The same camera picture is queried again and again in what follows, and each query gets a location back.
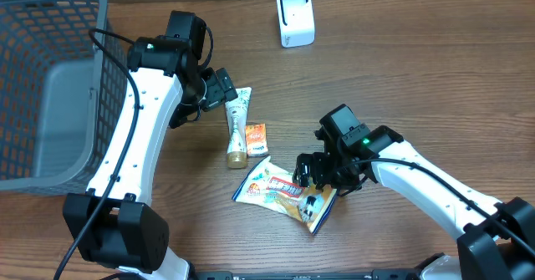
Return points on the grey plastic shopping basket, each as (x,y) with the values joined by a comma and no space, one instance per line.
(61,93)

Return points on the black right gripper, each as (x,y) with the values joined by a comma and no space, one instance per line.
(319,176)

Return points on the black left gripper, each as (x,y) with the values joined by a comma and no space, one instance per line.
(221,88)

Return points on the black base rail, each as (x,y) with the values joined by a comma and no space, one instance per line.
(377,274)

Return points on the white gold cosmetic tube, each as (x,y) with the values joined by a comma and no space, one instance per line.
(236,111)

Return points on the white barcode scanner stand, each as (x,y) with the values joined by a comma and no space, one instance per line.
(296,22)

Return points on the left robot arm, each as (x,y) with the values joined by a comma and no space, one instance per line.
(169,83)

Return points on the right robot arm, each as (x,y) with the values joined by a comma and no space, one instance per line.
(495,239)

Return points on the small orange white packet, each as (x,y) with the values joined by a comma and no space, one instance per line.
(256,140)

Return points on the yellow white snack bag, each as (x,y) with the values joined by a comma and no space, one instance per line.
(272,187)

